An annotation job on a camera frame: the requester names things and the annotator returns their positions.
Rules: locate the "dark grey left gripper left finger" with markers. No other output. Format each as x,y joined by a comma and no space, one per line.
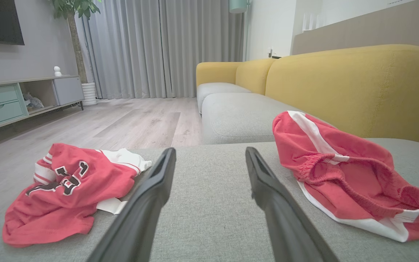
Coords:
140,218

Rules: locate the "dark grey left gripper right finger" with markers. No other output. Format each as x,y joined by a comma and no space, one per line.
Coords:
286,225

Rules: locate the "red jersey with number 23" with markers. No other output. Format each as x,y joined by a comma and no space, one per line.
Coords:
67,207

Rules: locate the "red shorts with white stripes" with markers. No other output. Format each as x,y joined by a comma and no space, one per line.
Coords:
340,182

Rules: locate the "yellow and grey sofa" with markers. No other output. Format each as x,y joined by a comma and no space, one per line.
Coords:
209,203

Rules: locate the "grey sofa seat cushion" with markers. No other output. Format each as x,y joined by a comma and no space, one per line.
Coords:
216,89
238,120

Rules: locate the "wide yellow sofa backrest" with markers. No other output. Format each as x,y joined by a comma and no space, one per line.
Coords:
340,83

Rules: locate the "narrow yellow sofa backrest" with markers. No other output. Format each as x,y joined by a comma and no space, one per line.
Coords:
253,74

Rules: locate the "toys inside cabinet shelf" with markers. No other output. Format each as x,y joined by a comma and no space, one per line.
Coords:
34,102

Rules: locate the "yellow sofa end backrest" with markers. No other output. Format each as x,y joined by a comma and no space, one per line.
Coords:
215,71

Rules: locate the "grey pleated curtain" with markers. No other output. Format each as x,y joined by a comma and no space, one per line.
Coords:
158,47

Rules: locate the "green indoor tree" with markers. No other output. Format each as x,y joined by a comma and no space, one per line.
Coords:
75,40

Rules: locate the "white router with antennas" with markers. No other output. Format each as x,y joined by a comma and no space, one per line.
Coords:
309,24

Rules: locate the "floor lamp with teal shade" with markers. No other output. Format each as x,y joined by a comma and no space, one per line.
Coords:
238,5

